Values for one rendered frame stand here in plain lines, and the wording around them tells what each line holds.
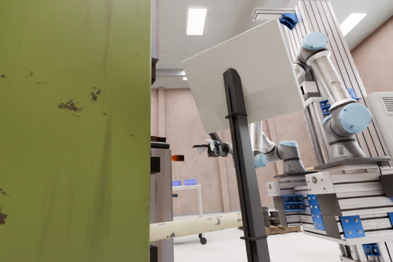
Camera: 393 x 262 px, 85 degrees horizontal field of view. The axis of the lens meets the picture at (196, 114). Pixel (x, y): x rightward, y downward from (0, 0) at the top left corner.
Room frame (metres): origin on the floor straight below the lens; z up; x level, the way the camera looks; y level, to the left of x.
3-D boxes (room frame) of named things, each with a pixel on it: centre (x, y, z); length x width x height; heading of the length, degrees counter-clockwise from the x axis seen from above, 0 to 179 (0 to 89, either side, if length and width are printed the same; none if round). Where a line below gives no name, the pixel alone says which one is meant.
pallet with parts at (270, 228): (5.06, -1.27, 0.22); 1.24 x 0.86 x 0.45; 16
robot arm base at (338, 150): (1.07, -0.71, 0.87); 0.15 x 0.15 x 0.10
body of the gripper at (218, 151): (1.30, -0.11, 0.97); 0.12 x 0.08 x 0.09; 123
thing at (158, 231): (0.79, -0.02, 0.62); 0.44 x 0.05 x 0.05; 123
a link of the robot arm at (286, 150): (1.57, -0.65, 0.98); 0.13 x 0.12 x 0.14; 41
